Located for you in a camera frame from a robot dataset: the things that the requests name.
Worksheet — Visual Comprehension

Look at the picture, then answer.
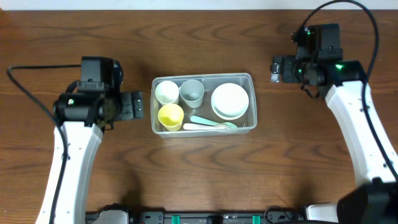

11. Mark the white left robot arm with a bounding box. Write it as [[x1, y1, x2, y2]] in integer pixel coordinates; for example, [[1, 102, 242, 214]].
[[36, 56, 144, 223]]

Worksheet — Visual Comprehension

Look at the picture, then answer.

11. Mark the yellow plastic bowl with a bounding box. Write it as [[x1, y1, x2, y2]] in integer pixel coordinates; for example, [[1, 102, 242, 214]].
[[213, 108, 246, 121]]

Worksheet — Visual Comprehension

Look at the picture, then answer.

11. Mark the grey plastic cup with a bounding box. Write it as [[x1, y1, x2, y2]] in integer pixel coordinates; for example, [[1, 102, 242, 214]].
[[180, 80, 205, 109]]

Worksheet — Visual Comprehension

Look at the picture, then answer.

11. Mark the pink plastic fork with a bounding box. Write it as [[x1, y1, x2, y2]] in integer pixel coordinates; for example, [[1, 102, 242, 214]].
[[183, 123, 231, 131]]

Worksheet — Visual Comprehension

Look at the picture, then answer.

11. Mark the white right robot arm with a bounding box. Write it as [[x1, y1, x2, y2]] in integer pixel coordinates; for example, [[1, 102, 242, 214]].
[[271, 24, 397, 223]]

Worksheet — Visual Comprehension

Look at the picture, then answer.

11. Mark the mint green plastic spoon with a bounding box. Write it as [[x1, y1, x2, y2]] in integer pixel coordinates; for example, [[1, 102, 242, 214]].
[[190, 115, 237, 128]]

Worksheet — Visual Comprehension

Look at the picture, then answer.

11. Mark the cream plastic cup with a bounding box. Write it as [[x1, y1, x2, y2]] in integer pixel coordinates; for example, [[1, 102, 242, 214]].
[[155, 81, 180, 106]]

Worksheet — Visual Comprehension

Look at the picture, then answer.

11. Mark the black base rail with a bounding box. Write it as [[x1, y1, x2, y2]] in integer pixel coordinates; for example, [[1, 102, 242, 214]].
[[85, 207, 305, 224]]

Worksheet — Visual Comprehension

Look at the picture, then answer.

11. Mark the clear plastic container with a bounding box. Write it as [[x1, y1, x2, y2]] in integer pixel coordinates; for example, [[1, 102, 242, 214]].
[[150, 73, 257, 138]]

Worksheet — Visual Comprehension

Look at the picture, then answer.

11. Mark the white plastic bowl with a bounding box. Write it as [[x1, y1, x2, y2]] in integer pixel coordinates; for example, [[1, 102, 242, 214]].
[[211, 83, 249, 115]]

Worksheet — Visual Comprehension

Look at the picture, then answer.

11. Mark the yellow plastic cup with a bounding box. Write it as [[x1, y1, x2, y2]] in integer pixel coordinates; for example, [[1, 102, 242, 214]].
[[158, 104, 184, 131]]

